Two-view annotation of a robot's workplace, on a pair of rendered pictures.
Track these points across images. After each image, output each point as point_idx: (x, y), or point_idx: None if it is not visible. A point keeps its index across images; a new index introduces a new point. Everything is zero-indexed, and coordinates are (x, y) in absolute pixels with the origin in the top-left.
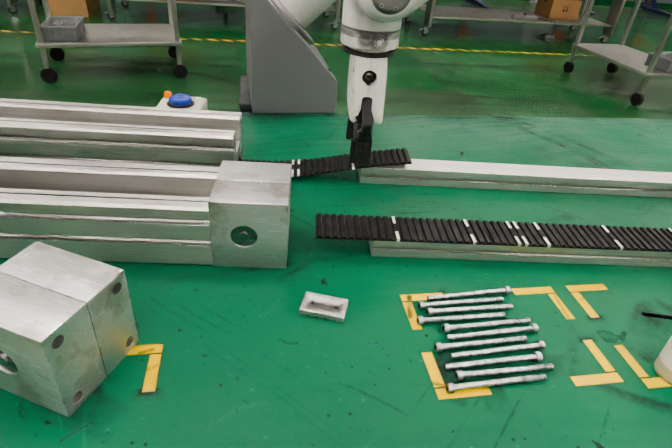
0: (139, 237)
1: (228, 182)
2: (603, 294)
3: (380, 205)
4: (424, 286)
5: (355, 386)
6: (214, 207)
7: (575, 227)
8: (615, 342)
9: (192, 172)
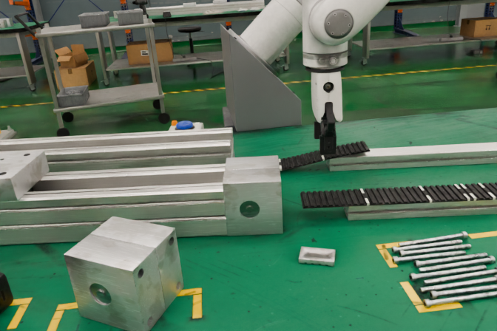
0: (174, 216)
1: (234, 171)
2: None
3: (349, 185)
4: (394, 237)
5: (350, 306)
6: (227, 188)
7: None
8: None
9: (205, 168)
